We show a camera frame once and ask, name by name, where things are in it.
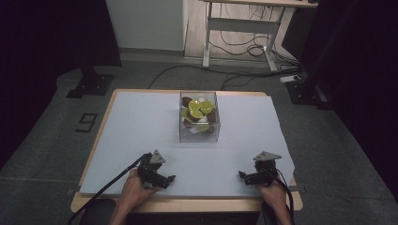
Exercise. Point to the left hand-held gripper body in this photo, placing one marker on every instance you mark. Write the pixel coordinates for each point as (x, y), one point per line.
(147, 168)

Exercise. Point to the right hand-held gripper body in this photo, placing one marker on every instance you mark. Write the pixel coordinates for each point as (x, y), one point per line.
(266, 167)

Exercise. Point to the pile of coffee capsules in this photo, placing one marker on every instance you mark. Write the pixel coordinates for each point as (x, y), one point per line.
(196, 113)

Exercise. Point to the person's right hand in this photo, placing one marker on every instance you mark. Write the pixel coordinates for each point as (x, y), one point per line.
(273, 192)

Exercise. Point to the person's left hand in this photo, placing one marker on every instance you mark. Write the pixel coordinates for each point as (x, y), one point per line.
(134, 192)

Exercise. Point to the pale blue table sheet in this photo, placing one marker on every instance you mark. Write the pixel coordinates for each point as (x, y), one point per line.
(140, 140)

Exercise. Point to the wooden table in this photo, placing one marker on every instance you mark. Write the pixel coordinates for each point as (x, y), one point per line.
(187, 204)

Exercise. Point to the grey tape strip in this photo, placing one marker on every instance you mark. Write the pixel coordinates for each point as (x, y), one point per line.
(297, 188)
(73, 190)

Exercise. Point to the person's dark clothing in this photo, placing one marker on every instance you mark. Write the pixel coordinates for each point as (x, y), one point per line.
(97, 212)

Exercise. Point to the black stand base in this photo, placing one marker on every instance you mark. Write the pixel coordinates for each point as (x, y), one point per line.
(92, 86)
(305, 92)

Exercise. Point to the white power strip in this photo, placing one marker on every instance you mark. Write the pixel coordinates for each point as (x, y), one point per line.
(289, 78)

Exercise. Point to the dark curtain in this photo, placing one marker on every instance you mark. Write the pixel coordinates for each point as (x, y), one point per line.
(359, 78)
(37, 62)

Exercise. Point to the white cabinet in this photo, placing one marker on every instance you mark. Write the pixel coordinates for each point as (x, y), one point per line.
(144, 25)

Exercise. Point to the white desk frame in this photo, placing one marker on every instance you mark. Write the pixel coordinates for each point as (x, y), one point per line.
(241, 25)

